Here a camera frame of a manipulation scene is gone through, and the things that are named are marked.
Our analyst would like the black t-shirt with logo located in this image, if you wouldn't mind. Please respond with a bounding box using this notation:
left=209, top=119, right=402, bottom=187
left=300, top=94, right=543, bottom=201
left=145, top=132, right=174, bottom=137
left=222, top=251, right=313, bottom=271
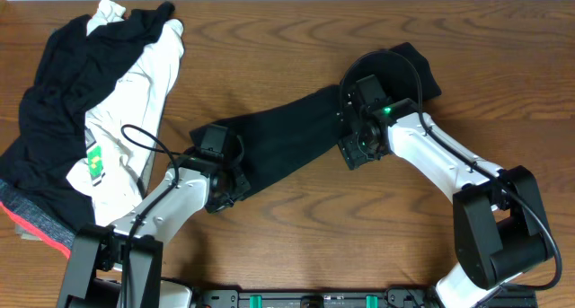
left=215, top=42, right=441, bottom=198

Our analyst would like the white t-shirt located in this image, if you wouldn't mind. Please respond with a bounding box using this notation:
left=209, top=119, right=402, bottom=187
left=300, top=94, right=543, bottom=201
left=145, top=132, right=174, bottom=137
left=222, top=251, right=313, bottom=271
left=66, top=19, right=184, bottom=226

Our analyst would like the grey garment with red trim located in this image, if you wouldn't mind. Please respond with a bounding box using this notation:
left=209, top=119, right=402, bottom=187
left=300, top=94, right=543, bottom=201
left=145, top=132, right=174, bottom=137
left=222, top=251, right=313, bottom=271
left=1, top=180, right=75, bottom=259

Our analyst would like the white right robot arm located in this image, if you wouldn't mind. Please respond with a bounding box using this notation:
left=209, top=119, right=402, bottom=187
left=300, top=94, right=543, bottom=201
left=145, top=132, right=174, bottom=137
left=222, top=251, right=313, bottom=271
left=339, top=97, right=562, bottom=307

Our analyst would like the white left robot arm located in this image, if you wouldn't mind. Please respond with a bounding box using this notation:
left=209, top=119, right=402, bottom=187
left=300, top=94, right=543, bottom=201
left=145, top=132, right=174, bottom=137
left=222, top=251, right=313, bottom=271
left=57, top=155, right=251, bottom=308

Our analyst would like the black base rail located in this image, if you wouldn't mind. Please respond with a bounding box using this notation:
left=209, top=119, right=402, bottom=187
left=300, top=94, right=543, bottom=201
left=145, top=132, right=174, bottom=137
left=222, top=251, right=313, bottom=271
left=156, top=286, right=538, bottom=308

